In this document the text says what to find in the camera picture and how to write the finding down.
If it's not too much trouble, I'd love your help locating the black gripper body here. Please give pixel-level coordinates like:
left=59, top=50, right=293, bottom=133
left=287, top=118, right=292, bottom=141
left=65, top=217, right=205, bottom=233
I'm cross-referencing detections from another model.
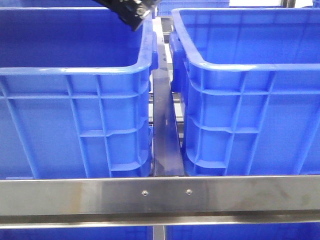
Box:
left=95, top=0, right=160, bottom=32

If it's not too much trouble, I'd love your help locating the far right blue crate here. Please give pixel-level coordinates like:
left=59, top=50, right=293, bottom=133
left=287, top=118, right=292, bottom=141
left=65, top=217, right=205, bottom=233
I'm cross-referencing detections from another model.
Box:
left=156, top=0, right=230, bottom=17

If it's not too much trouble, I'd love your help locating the left blue plastic crate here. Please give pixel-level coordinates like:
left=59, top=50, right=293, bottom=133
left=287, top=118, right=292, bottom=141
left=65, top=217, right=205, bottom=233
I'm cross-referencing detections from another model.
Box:
left=0, top=7, right=158, bottom=180

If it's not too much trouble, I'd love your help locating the blue plastic crate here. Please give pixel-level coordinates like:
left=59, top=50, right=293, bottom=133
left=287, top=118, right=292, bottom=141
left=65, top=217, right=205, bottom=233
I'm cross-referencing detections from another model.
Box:
left=0, top=7, right=158, bottom=180
left=170, top=8, right=320, bottom=176

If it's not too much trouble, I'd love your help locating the far left blue crate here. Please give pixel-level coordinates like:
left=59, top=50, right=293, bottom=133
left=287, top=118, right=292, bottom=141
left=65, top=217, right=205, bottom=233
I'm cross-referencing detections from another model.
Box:
left=0, top=0, right=102, bottom=8

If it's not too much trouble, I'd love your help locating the right blue plastic crate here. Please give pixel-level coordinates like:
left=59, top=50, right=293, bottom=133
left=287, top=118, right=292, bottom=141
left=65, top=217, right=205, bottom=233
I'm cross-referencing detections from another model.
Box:
left=170, top=8, right=320, bottom=176

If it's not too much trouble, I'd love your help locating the lower left blue crate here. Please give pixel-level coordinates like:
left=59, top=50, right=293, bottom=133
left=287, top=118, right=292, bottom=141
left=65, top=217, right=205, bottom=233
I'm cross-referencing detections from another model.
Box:
left=0, top=226, right=153, bottom=240

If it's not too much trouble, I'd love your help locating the lower right blue crate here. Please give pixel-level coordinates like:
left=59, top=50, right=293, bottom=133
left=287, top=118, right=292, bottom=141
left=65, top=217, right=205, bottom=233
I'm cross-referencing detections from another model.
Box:
left=166, top=222, right=320, bottom=240

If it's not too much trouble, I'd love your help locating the left rail screw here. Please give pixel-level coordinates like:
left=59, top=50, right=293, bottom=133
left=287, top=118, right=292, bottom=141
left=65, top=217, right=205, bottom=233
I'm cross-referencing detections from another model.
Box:
left=141, top=190, right=149, bottom=197

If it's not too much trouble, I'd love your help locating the rail screw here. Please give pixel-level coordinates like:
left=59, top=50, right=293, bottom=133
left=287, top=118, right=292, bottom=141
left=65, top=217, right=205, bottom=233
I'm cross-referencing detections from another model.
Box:
left=185, top=189, right=193, bottom=196
left=141, top=190, right=149, bottom=197

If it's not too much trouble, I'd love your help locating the right rail screw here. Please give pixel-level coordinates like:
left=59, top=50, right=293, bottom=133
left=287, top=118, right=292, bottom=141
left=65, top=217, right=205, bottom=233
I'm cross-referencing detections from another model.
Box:
left=185, top=189, right=193, bottom=196

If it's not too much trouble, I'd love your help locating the stainless steel front rail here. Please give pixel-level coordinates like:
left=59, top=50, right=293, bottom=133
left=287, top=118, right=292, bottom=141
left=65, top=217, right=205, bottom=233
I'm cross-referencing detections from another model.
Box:
left=0, top=175, right=320, bottom=229

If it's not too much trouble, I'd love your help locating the steel vertical post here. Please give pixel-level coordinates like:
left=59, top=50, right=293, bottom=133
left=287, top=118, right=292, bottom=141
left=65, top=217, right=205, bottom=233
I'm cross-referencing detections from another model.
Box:
left=152, top=225, right=167, bottom=240

